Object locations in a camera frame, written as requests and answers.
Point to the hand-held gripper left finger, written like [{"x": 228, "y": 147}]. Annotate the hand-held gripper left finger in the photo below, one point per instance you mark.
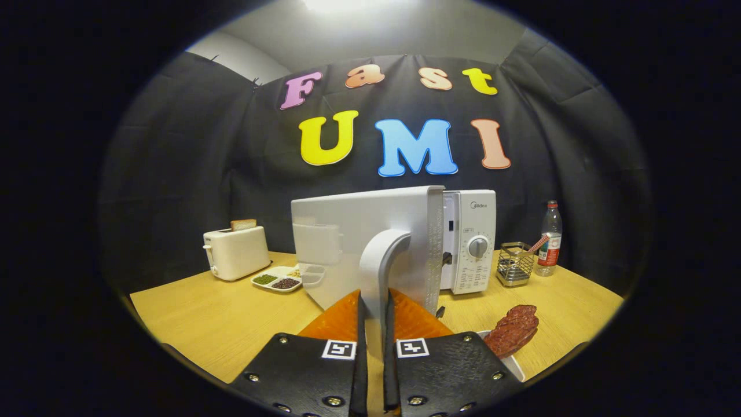
[{"x": 361, "y": 359}]

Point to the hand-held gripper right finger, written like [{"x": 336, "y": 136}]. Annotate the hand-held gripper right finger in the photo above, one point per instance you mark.
[{"x": 390, "y": 359}]

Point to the white toaster oven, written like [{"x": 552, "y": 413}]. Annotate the white toaster oven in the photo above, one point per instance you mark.
[{"x": 347, "y": 243}]

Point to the dark red meat piece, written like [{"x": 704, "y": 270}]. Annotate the dark red meat piece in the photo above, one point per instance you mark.
[{"x": 512, "y": 333}]

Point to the cream bread toaster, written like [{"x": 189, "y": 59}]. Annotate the cream bread toaster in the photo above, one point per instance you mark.
[{"x": 237, "y": 255}]

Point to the white divided snack plate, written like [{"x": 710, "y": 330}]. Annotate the white divided snack plate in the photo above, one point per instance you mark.
[{"x": 278, "y": 277}]

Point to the small white ribbed tray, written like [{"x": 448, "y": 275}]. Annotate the small white ribbed tray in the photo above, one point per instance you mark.
[{"x": 515, "y": 366}]

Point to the toast bread slice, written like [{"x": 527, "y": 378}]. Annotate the toast bread slice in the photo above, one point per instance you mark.
[{"x": 243, "y": 225}]

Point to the red striped straw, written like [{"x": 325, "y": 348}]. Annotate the red striped straw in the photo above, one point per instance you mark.
[{"x": 538, "y": 244}]

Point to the clear red label water bottle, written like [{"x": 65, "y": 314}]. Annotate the clear red label water bottle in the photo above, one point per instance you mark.
[{"x": 549, "y": 243}]

